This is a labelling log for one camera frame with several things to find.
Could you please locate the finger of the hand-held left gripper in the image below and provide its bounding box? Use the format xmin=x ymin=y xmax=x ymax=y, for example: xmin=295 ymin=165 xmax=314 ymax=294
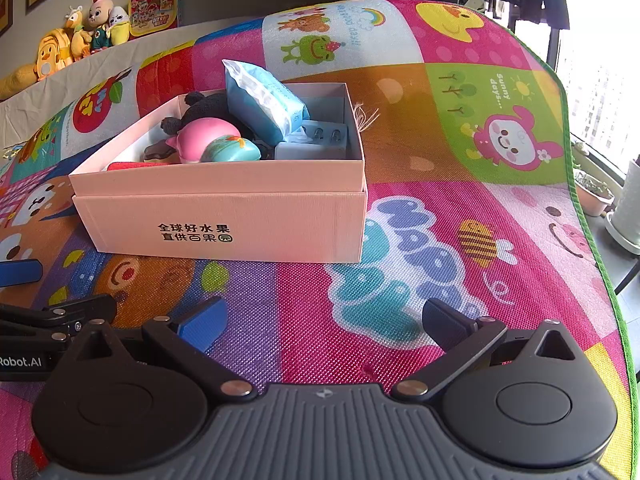
xmin=0 ymin=259 xmax=42 ymax=288
xmin=0 ymin=294 xmax=118 ymax=343

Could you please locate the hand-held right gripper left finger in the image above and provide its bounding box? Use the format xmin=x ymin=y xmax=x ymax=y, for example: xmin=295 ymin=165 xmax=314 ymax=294
xmin=74 ymin=296 xmax=256 ymax=403

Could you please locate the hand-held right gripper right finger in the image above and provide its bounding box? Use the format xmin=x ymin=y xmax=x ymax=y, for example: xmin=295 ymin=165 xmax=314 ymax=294
xmin=390 ymin=297 xmax=577 ymax=403

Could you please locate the pink cardboard box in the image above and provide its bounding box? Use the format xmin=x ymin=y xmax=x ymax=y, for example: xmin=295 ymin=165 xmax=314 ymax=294
xmin=68 ymin=81 xmax=369 ymax=264

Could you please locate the teal egg squishy toy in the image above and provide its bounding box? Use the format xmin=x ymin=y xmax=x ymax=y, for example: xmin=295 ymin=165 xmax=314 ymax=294
xmin=200 ymin=135 xmax=261 ymax=163

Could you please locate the brown donut squishy toy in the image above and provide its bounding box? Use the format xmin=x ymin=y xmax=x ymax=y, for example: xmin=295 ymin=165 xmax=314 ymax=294
xmin=142 ymin=142 xmax=179 ymax=163

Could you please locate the pink squishy toy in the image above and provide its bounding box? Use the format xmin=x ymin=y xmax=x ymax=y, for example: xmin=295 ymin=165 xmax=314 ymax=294
xmin=165 ymin=117 xmax=242 ymax=164

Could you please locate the white battery charger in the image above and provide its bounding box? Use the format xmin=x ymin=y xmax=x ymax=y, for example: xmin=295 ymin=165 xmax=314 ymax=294
xmin=274 ymin=120 xmax=349 ymax=161

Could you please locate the black cat plush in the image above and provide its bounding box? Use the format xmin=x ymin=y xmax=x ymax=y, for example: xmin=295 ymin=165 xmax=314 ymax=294
xmin=160 ymin=91 xmax=276 ymax=161

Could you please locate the blue tissue packet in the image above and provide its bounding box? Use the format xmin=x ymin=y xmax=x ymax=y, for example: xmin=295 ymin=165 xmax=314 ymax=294
xmin=221 ymin=58 xmax=310 ymax=147

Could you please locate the colourful printed play mat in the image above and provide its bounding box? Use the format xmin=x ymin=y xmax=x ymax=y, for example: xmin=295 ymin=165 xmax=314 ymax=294
xmin=0 ymin=0 xmax=640 ymax=480

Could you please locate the long yellow plush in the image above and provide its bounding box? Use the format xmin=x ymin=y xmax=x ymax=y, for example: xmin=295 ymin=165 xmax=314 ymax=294
xmin=0 ymin=62 xmax=38 ymax=101

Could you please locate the small potted plant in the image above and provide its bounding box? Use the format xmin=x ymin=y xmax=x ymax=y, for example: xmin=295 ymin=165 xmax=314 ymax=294
xmin=572 ymin=142 xmax=616 ymax=218

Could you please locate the yellow duck plush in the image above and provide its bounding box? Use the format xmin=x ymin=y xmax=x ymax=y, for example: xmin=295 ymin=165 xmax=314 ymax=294
xmin=34 ymin=30 xmax=73 ymax=82

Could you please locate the white plant pot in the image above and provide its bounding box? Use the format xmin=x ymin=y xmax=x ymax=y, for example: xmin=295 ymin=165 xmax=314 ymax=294
xmin=604 ymin=157 xmax=640 ymax=256

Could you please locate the orange beak goose plush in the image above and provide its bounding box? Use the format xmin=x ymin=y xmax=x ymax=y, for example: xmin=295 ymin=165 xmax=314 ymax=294
xmin=64 ymin=6 xmax=93 ymax=61

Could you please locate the red hair doll plush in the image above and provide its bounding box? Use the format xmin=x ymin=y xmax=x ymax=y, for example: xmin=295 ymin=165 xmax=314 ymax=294
xmin=85 ymin=0 xmax=116 ymax=54

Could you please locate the banana shaped plush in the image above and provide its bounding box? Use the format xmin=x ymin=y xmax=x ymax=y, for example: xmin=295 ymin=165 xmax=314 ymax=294
xmin=107 ymin=6 xmax=132 ymax=46

